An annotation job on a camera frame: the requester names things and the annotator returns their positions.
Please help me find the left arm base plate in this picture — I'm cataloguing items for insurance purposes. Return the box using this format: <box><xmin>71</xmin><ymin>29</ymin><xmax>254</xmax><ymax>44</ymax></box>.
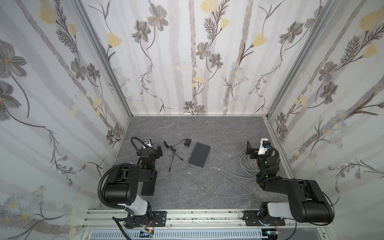
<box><xmin>124</xmin><ymin>211</ymin><xmax>167</xmax><ymax>229</ymax></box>

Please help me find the white slotted cable duct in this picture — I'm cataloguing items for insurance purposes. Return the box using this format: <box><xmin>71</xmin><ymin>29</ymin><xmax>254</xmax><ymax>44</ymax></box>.
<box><xmin>89</xmin><ymin>229</ymin><xmax>265</xmax><ymax>240</ymax></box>

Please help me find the black power adapter with cable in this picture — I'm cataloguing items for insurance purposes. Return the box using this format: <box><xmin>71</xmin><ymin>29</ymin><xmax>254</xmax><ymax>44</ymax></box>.
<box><xmin>163</xmin><ymin>138</ymin><xmax>192</xmax><ymax>172</ymax></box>

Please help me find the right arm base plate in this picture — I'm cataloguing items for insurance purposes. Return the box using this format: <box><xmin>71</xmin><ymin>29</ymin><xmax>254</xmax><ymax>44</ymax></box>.
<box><xmin>242</xmin><ymin>211</ymin><xmax>286</xmax><ymax>227</ymax></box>

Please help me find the aluminium mounting rail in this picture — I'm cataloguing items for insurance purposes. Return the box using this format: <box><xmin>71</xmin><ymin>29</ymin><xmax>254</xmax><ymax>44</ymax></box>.
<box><xmin>80</xmin><ymin>208</ymin><xmax>328</xmax><ymax>230</ymax></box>

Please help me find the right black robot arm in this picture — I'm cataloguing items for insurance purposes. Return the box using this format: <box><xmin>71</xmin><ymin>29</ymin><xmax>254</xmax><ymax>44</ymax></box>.
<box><xmin>246</xmin><ymin>139</ymin><xmax>335</xmax><ymax>226</ymax></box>

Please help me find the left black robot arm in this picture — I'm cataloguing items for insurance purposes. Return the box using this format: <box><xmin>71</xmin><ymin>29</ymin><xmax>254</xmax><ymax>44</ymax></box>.
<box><xmin>98</xmin><ymin>137</ymin><xmax>166</xmax><ymax>231</ymax></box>

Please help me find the grey ethernet cable upper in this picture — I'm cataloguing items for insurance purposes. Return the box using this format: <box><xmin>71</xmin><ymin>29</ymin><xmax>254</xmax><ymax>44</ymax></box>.
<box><xmin>183</xmin><ymin>165</ymin><xmax>262</xmax><ymax>200</ymax></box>

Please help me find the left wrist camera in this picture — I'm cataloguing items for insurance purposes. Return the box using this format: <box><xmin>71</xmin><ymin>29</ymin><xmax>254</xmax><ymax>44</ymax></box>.
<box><xmin>142</xmin><ymin>138</ymin><xmax>152</xmax><ymax>149</ymax></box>

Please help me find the black ribbed network switch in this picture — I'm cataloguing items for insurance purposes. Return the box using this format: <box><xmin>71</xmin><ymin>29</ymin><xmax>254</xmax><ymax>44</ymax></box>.
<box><xmin>141</xmin><ymin>171</ymin><xmax>157</xmax><ymax>197</ymax></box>

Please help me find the grey coiled ethernet cable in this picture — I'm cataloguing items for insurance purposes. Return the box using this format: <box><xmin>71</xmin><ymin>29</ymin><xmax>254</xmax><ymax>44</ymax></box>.
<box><xmin>230</xmin><ymin>151</ymin><xmax>260</xmax><ymax>179</ymax></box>

